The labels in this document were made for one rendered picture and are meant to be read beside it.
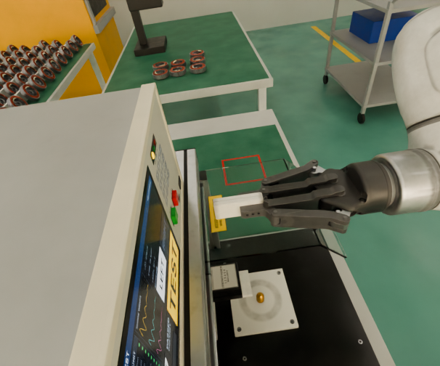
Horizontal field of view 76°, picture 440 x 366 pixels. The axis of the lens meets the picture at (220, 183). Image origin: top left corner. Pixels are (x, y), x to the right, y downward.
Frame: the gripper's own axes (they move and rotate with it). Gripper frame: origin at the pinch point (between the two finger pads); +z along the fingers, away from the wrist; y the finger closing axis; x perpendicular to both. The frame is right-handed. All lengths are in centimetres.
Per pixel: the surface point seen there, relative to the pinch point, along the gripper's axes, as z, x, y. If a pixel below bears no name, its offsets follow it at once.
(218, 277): 5.5, -26.3, 3.9
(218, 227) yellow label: 3.7, -11.8, 5.9
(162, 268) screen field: 9.6, 3.5, -10.5
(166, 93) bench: 28, -43, 139
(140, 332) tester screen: 9.6, 8.1, -18.6
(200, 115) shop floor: 15, -117, 241
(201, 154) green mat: 9, -43, 72
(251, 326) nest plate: -0.2, -40.2, -2.1
